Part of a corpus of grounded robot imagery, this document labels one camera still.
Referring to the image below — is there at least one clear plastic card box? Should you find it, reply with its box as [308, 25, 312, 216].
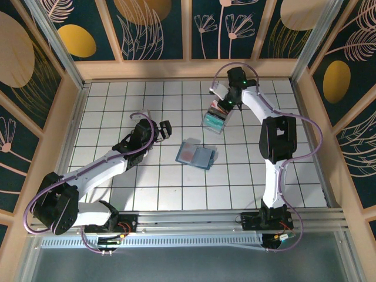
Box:
[200, 99, 233, 136]

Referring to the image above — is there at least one red credit card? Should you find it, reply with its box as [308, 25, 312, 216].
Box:
[179, 145, 197, 163]

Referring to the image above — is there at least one teal leather card holder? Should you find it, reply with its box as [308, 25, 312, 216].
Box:
[175, 137, 220, 171]

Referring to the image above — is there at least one black card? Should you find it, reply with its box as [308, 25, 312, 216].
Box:
[207, 107, 229, 117]

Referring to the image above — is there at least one teal card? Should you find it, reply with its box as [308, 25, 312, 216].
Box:
[204, 114, 227, 130]

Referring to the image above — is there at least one grey metal sheet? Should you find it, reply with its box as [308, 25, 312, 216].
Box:
[17, 246, 364, 282]

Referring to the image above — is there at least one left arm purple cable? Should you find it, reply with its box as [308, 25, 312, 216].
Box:
[22, 112, 156, 255]

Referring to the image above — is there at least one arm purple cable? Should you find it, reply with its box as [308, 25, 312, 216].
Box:
[22, 112, 156, 255]
[210, 62, 324, 254]

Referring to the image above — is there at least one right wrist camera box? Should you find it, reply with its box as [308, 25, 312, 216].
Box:
[209, 82, 229, 100]

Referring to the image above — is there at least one aluminium side rail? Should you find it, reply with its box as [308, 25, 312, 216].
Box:
[46, 83, 89, 212]
[290, 79, 338, 206]

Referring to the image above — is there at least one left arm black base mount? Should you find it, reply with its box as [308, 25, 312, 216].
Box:
[84, 213, 139, 234]

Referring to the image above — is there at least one aluminium mounting rail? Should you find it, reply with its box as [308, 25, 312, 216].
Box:
[28, 209, 350, 236]

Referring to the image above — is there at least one aluminium corner post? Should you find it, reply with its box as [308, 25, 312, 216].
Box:
[289, 0, 344, 86]
[25, 0, 90, 89]

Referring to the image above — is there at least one slotted grey cable duct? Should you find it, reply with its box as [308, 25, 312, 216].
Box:
[41, 234, 265, 250]

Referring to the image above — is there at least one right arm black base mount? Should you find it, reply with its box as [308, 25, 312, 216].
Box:
[236, 211, 294, 231]

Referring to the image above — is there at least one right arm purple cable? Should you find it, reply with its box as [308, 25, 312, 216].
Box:
[210, 62, 324, 254]

